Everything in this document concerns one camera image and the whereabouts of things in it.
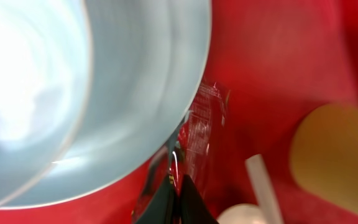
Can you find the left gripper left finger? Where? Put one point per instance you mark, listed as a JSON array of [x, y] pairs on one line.
[[160, 208]]

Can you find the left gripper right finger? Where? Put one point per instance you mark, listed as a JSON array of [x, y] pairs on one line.
[[192, 207]]

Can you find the red clear plastic wrapper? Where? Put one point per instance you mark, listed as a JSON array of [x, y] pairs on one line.
[[189, 150]]

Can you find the mint green bowl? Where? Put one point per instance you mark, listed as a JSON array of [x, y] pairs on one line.
[[146, 63]]

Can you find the yellow plastic cup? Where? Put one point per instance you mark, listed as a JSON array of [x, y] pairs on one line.
[[324, 155]]

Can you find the white rice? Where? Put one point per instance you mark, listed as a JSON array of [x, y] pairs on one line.
[[44, 69]]

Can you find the white plastic spoon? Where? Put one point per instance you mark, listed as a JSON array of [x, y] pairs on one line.
[[242, 214]]

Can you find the white plastic fork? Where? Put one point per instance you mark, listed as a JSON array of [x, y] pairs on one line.
[[263, 189]]

